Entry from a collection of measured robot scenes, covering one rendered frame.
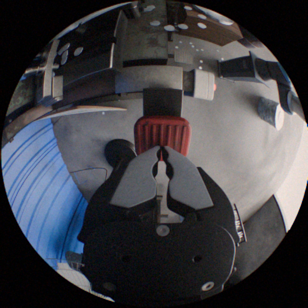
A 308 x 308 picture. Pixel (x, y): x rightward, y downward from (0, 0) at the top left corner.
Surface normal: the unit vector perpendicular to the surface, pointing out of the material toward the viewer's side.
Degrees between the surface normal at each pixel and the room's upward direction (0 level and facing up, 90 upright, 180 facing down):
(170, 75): 0
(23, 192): 90
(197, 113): 0
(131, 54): 0
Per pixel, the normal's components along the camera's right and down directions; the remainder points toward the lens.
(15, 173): 1.00, 0.04
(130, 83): -0.04, 0.53
